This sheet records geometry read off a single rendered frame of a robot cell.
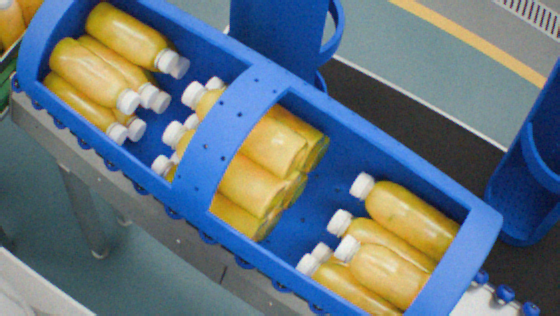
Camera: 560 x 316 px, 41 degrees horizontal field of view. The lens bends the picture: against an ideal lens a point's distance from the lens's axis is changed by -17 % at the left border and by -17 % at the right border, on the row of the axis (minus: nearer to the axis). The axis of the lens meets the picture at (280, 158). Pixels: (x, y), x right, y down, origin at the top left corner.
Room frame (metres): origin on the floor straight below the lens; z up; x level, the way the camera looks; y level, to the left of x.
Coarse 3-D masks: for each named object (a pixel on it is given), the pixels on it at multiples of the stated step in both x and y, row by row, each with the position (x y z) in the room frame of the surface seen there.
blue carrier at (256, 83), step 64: (64, 0) 0.79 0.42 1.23; (128, 0) 0.91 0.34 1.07; (192, 64) 0.81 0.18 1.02; (256, 64) 0.71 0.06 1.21; (320, 128) 0.70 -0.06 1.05; (192, 192) 0.51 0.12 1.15; (320, 192) 0.62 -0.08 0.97; (448, 192) 0.54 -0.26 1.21; (256, 256) 0.44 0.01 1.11; (448, 256) 0.43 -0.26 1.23
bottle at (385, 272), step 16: (352, 256) 0.46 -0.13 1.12; (368, 256) 0.45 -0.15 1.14; (384, 256) 0.45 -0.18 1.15; (400, 256) 0.46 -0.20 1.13; (352, 272) 0.43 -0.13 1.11; (368, 272) 0.43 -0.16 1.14; (384, 272) 0.43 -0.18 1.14; (400, 272) 0.43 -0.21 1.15; (416, 272) 0.43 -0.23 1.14; (368, 288) 0.41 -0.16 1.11; (384, 288) 0.41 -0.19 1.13; (400, 288) 0.41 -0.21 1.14; (416, 288) 0.41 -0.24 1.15; (400, 304) 0.39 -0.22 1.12
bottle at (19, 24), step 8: (16, 0) 0.90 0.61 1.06; (0, 8) 0.87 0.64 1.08; (8, 8) 0.87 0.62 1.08; (16, 8) 0.88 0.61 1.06; (0, 16) 0.86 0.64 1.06; (8, 16) 0.86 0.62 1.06; (16, 16) 0.87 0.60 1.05; (0, 24) 0.85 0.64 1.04; (8, 24) 0.85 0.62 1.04; (16, 24) 0.86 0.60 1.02; (24, 24) 0.89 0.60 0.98; (0, 32) 0.85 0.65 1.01; (8, 32) 0.85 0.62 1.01; (16, 32) 0.86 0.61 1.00; (8, 40) 0.85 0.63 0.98; (8, 48) 0.85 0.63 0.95; (16, 56) 0.85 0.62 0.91
